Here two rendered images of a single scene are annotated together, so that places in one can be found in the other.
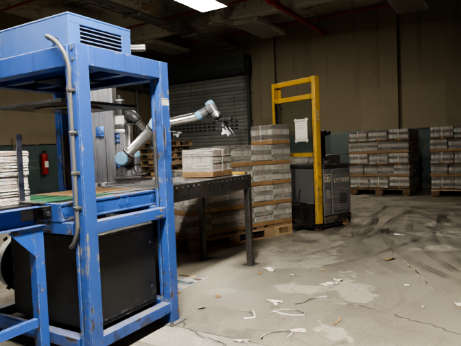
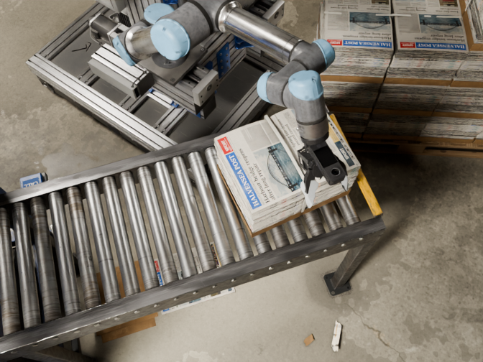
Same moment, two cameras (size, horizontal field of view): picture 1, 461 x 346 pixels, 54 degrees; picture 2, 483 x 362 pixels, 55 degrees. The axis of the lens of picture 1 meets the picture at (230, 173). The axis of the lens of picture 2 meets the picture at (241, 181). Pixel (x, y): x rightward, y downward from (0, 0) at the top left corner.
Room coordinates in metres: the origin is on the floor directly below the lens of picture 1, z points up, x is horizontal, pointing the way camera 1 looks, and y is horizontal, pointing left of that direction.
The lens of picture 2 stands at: (3.22, -0.20, 2.28)
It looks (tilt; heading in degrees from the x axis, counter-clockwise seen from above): 64 degrees down; 44
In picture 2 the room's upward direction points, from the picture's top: 3 degrees counter-clockwise
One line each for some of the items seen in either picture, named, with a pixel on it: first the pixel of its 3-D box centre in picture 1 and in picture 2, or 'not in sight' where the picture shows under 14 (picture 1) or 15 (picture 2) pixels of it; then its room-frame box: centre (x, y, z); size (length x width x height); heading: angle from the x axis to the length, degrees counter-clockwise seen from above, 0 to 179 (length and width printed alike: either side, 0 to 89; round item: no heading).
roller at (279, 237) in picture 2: not in sight; (262, 191); (3.78, 0.23, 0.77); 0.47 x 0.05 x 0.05; 59
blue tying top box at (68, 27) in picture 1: (66, 47); not in sight; (2.64, 0.93, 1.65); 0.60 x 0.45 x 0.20; 59
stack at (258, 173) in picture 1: (223, 204); (429, 80); (4.93, 0.09, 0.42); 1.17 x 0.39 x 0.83; 127
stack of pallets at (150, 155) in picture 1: (165, 166); not in sight; (11.61, 1.67, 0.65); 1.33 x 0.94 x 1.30; 153
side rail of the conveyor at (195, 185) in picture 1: (206, 187); (196, 287); (3.38, 0.18, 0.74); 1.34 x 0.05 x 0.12; 149
